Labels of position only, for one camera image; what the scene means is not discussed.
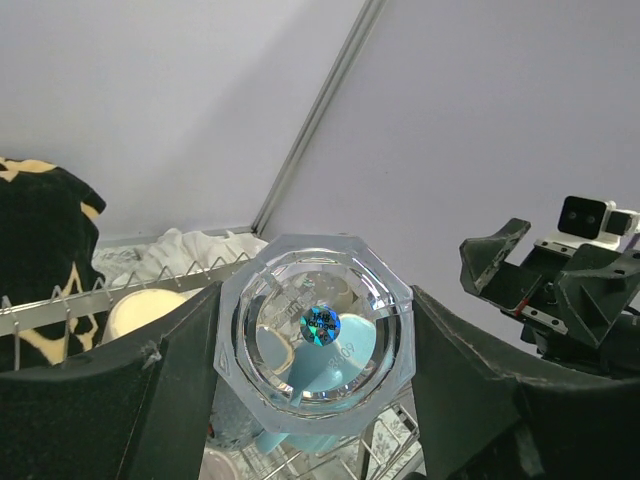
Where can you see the light blue mug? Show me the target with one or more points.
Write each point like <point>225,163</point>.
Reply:
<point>320,355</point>

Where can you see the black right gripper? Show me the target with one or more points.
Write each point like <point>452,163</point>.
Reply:
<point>575,309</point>

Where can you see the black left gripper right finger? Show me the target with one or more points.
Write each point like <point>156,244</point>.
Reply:
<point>487,410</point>

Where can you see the grey textured coffee mug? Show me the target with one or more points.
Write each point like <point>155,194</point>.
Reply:
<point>232,426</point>

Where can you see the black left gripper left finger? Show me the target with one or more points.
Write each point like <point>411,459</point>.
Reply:
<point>135,408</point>

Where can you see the white crumpled cloth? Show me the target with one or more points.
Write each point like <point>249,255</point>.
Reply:
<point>174,254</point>

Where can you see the black floral plush blanket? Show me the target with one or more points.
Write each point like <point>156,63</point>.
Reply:
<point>48,239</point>

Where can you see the right aluminium frame post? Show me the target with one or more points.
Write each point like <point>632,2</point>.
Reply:
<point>347,55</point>

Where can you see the pink mug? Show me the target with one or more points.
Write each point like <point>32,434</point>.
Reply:
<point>217,465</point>

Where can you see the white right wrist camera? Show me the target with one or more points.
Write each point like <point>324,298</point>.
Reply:
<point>587,221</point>

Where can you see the stainless steel dish rack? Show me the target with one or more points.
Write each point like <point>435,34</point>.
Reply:
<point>310,338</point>

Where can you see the clear faceted glass cup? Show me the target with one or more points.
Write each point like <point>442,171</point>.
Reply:
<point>289,276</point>

